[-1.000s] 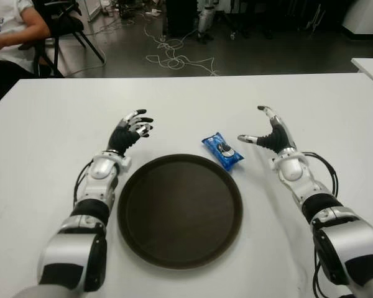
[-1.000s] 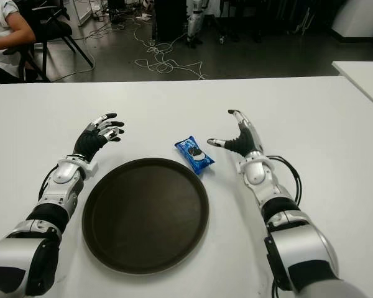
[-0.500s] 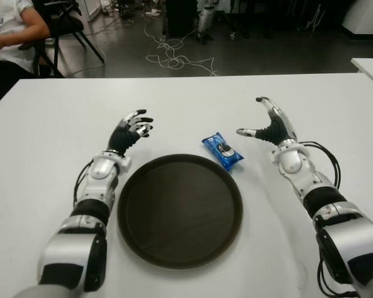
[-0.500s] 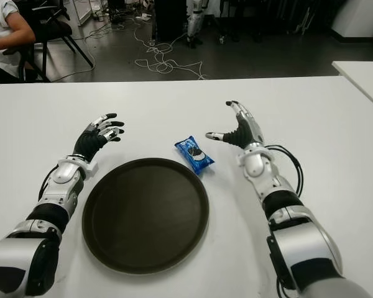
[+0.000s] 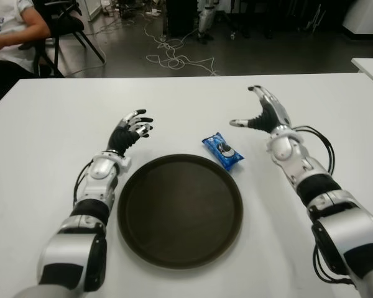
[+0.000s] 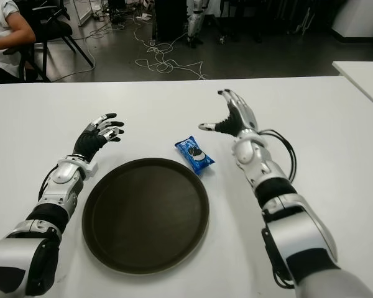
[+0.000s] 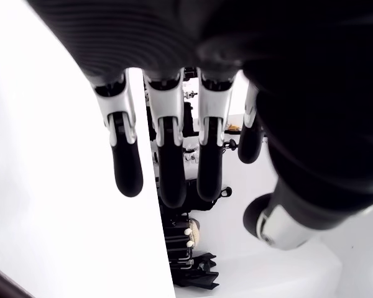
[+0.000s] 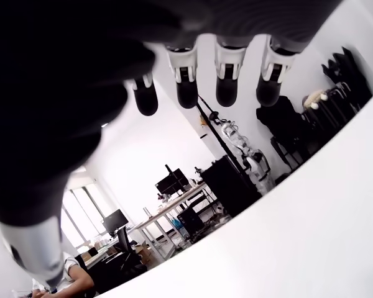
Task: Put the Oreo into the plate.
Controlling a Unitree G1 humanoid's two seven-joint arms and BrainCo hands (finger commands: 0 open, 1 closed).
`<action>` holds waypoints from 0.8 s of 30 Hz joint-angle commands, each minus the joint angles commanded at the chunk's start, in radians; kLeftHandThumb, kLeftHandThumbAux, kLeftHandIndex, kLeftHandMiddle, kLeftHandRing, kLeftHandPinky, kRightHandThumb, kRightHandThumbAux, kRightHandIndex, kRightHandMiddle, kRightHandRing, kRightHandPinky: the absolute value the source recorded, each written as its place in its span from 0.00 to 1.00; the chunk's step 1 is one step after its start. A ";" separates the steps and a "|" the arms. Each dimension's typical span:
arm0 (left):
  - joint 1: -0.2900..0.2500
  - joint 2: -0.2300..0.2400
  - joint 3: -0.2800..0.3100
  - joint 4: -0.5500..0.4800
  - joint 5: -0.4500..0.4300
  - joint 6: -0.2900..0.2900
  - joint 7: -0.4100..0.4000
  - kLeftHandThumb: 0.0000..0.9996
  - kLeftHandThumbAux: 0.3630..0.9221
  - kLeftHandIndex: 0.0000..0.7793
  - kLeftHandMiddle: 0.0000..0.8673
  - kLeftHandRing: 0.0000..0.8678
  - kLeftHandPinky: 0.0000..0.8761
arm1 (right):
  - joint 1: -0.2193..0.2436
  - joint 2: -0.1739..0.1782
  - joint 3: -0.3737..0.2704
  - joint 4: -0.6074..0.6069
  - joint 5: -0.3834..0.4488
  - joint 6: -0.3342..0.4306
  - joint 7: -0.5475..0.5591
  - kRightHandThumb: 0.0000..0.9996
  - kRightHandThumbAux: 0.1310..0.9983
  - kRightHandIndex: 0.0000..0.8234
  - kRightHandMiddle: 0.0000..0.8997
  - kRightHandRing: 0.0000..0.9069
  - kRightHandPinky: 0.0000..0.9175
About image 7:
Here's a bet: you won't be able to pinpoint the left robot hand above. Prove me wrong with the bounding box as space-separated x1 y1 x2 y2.
26 0 373 251

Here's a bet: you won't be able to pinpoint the beige plush toy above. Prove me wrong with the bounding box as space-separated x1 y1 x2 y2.
183 218 202 249

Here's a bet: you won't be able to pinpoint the stacked black hard cases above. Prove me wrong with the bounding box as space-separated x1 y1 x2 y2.
160 212 193 286

